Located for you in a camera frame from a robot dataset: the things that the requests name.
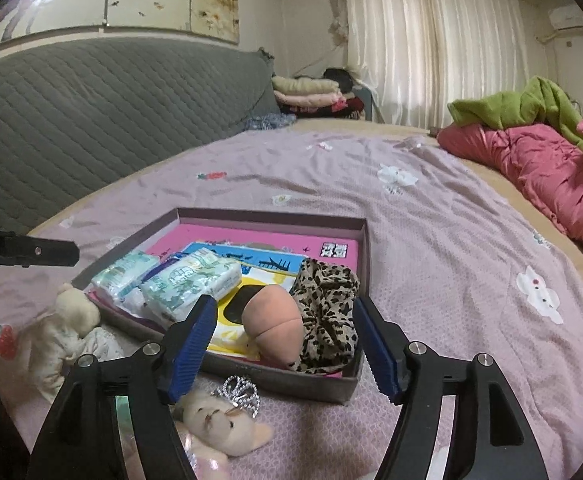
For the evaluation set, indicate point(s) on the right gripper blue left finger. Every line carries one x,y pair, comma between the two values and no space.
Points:
184,346

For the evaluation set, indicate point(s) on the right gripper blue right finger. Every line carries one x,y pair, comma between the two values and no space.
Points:
383,344

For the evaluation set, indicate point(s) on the yellow cartoon wipes pack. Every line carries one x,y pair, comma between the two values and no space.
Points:
229,338

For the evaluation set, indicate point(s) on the green floral tissue pack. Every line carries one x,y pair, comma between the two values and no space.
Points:
172,292

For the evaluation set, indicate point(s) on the leopard print scrunchie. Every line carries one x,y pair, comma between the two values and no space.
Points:
325,295

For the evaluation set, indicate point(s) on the beige teddy bear pink dress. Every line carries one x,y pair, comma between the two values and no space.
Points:
216,426

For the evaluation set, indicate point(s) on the peach makeup sponge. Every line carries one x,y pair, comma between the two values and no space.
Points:
273,323

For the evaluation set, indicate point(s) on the cream teddy bear purple dress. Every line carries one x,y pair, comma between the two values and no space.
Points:
57,338

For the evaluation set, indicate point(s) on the white floral fabric scrunchie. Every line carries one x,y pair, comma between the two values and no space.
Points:
99,342

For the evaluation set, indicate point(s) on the dark shallow cardboard box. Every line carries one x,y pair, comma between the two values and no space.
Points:
336,388

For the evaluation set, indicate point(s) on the purple patterned bed sheet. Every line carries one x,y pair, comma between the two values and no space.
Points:
446,252

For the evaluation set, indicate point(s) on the pink and blue book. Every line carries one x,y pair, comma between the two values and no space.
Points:
271,249

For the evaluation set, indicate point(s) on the grey quilted headboard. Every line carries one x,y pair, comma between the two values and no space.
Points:
79,115

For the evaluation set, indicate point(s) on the dark patterned cloth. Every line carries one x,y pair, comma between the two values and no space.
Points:
270,121

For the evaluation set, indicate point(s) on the pink quilted comforter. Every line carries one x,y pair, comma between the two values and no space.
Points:
545,167

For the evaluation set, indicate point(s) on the stack of folded clothes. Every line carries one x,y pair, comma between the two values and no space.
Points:
335,95

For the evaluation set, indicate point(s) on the green garment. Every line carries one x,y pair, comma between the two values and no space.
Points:
541,102

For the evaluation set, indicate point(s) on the white striped curtain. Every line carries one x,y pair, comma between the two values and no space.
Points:
417,56

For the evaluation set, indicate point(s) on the white air conditioner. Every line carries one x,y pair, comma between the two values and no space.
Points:
565,17

